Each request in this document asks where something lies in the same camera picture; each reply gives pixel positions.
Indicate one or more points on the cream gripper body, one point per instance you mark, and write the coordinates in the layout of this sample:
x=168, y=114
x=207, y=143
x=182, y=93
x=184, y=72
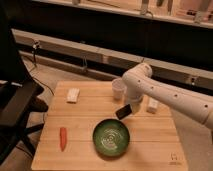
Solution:
x=135, y=107

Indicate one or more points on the black eraser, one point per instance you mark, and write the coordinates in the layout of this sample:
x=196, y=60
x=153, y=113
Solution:
x=124, y=112

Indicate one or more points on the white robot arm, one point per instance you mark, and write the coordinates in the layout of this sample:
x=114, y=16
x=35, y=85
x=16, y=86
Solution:
x=196, y=106

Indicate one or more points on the white sponge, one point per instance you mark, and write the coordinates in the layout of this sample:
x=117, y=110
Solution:
x=72, y=95

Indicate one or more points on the white bottle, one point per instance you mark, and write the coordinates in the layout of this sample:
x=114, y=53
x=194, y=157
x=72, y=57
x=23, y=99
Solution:
x=152, y=105

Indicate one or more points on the translucent plastic cup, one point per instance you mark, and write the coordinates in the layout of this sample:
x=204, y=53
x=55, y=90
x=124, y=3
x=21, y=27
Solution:
x=118, y=88

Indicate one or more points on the green bowl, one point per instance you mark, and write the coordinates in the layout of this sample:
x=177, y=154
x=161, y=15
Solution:
x=111, y=138

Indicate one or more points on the orange carrot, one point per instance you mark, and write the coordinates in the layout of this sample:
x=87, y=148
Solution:
x=63, y=138

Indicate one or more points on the black office chair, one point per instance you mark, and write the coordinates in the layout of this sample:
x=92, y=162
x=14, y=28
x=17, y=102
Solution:
x=19, y=95

